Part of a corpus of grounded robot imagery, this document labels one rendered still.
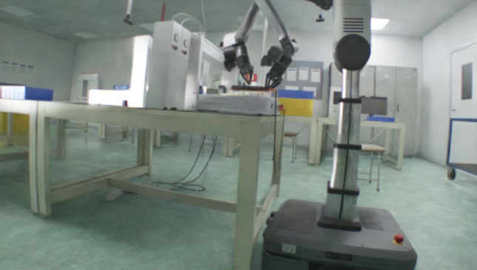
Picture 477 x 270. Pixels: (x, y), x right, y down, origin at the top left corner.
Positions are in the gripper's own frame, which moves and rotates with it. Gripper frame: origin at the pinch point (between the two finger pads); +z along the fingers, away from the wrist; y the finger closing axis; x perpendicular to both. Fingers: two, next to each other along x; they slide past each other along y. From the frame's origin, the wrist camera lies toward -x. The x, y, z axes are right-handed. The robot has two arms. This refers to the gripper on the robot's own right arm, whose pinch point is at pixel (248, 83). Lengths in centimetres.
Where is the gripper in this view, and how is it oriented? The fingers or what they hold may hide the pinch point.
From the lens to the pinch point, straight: 124.8
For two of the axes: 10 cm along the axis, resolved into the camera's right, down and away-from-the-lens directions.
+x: 9.5, -2.0, -2.3
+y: -2.4, -0.1, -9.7
